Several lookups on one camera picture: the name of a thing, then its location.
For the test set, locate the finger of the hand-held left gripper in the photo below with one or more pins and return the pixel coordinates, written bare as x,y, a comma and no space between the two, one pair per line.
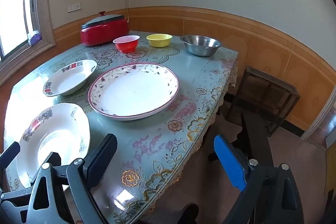
10,154
54,158

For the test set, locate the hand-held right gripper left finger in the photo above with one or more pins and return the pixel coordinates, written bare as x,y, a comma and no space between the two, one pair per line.
102,158

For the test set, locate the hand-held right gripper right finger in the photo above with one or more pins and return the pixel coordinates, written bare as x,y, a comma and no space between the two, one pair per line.
228,161

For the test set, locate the scalloped floral white plate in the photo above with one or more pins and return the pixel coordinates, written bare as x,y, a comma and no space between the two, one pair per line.
60,124

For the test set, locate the deep white plate red characters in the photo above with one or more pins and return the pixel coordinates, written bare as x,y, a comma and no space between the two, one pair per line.
68,82

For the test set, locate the red plastic bowl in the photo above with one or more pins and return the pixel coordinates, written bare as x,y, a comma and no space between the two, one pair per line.
126,47

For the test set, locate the stainless steel bowl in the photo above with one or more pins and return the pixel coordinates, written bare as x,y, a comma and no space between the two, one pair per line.
200,49

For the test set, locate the yellow plastic bowl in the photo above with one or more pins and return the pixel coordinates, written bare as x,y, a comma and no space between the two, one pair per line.
158,41

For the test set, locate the floral embroidered tablecloth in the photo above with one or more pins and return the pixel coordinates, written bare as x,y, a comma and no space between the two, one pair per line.
157,140

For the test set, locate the large pink-rimmed floral plate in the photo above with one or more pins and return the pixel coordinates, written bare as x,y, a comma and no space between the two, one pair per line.
131,92

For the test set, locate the wooden stool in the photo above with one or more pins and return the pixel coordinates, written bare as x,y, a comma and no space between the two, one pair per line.
271,82

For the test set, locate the purple packet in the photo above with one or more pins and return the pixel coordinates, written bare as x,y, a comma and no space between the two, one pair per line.
34,37

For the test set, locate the red electric pot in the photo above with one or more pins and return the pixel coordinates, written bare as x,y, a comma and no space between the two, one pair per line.
105,33

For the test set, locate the grey pot lid red knob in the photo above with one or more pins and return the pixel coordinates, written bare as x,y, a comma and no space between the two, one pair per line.
105,19

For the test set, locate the white door frame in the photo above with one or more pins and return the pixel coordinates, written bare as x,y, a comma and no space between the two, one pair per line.
320,119

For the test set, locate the white wall socket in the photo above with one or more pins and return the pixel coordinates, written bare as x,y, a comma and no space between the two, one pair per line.
78,6
71,7

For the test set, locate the window with frame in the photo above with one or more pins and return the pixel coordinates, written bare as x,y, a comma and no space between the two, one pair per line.
44,3

